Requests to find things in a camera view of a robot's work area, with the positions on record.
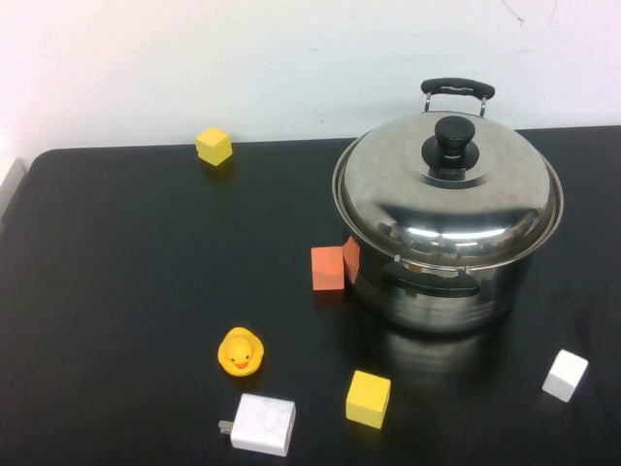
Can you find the steel lid with black knob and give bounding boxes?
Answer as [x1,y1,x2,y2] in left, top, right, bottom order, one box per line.
[333,112,564,269]

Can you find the orange foam cube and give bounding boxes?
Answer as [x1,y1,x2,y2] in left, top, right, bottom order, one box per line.
[310,246,346,292]

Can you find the yellow foam cube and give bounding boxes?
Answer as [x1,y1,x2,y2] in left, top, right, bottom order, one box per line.
[345,370,392,430]
[194,126,234,167]

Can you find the yellow rubber duck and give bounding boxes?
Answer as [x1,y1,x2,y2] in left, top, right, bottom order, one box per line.
[216,326,266,378]

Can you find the white foam cube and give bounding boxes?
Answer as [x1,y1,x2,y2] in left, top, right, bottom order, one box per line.
[541,349,590,403]

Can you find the stainless steel pot black handles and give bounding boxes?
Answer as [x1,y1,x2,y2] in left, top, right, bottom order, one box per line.
[332,77,566,335]

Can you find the white usb wall charger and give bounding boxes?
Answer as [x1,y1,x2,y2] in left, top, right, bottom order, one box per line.
[217,392,297,458]

